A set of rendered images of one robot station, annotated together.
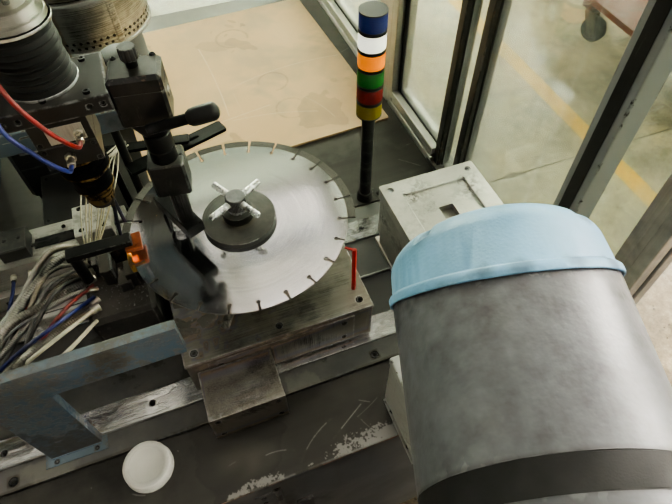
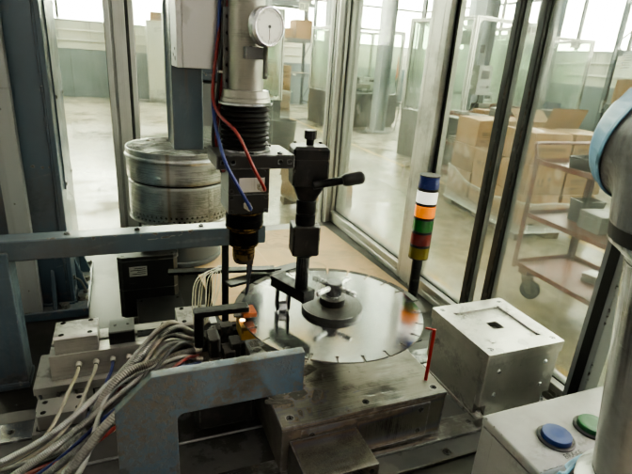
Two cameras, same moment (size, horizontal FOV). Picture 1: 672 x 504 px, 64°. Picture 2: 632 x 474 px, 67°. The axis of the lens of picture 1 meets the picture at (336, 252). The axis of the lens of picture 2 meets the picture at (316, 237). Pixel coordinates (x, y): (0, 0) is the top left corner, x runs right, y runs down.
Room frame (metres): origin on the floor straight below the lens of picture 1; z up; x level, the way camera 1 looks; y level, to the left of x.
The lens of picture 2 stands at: (-0.24, 0.22, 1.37)
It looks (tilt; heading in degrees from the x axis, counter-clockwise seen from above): 20 degrees down; 357
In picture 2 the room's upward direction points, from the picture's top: 4 degrees clockwise
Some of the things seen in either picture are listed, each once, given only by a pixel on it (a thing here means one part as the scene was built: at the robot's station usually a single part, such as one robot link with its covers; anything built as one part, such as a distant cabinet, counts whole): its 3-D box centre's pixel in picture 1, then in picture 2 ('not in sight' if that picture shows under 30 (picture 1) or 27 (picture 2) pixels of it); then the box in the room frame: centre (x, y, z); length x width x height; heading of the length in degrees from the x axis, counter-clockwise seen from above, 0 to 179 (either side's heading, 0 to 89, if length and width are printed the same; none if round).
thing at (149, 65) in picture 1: (153, 126); (307, 195); (0.48, 0.20, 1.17); 0.06 x 0.05 x 0.20; 101
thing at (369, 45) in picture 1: (372, 38); (427, 196); (0.76, -0.06, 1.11); 0.05 x 0.04 x 0.03; 20
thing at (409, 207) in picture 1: (442, 237); (488, 355); (0.59, -0.19, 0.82); 0.18 x 0.18 x 0.15; 20
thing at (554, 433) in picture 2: not in sight; (555, 438); (0.28, -0.16, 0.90); 0.04 x 0.04 x 0.02
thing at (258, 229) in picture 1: (238, 214); (332, 302); (0.53, 0.15, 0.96); 0.11 x 0.11 x 0.03
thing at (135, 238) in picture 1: (110, 258); (225, 324); (0.47, 0.33, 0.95); 0.10 x 0.03 x 0.07; 110
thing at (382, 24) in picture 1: (373, 18); (429, 181); (0.76, -0.06, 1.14); 0.05 x 0.04 x 0.03; 20
